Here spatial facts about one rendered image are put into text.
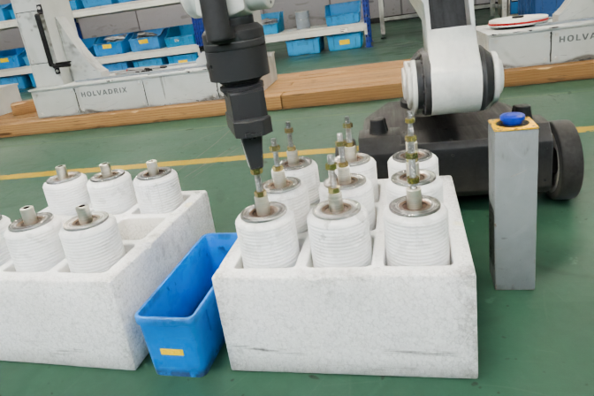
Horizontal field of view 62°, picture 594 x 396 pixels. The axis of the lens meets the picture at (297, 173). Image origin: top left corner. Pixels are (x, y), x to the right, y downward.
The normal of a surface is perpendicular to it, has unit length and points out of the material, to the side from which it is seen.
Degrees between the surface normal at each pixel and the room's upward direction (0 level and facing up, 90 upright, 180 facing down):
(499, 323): 0
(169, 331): 92
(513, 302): 0
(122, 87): 90
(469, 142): 46
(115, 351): 90
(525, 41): 90
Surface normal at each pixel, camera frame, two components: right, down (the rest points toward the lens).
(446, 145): -0.21, -0.40
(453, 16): -0.20, -0.11
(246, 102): 0.26, 0.29
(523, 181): -0.20, 0.35
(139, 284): 0.96, -0.04
